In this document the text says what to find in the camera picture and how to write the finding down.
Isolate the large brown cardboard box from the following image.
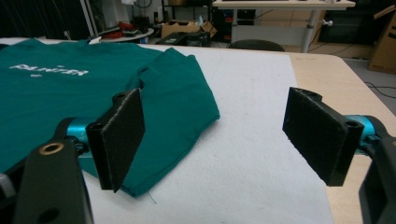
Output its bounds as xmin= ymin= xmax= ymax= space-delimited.
xmin=368 ymin=4 xmax=396 ymax=75

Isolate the open brown cardboard box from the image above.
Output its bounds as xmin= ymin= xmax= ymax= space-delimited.
xmin=161 ymin=20 xmax=218 ymax=39

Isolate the black floor cable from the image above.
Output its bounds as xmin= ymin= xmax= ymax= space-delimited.
xmin=363 ymin=81 xmax=396 ymax=100

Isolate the black round stool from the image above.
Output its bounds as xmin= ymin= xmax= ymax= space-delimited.
xmin=228 ymin=39 xmax=286 ymax=52

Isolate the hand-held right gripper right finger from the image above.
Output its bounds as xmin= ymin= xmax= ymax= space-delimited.
xmin=282 ymin=87 xmax=364 ymax=187

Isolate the round white table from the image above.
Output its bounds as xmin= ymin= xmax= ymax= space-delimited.
xmin=98 ymin=27 xmax=155 ymax=44

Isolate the red cable bundle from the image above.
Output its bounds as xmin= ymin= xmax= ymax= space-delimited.
xmin=116 ymin=21 xmax=138 ymax=34

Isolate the black computer tower green label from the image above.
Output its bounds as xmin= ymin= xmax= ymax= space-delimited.
xmin=155 ymin=32 xmax=190 ymax=47

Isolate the white table cover sheet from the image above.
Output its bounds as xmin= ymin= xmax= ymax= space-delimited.
xmin=0 ymin=36 xmax=335 ymax=224

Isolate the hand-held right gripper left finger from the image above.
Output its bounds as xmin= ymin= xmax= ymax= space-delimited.
xmin=86 ymin=88 xmax=147 ymax=193

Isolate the green long-sleeved shirt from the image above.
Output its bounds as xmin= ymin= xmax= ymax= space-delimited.
xmin=0 ymin=38 xmax=220 ymax=198

